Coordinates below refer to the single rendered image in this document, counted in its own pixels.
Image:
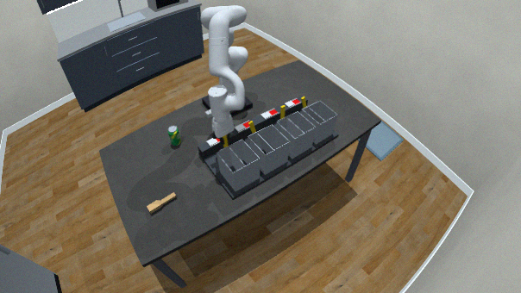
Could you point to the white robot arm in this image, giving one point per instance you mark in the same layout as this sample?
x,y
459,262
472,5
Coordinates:
x,y
223,58

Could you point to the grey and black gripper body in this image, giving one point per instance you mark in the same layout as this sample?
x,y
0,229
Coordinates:
x,y
223,128

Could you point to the green drink can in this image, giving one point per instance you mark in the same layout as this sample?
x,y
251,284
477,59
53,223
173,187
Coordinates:
x,y
174,135

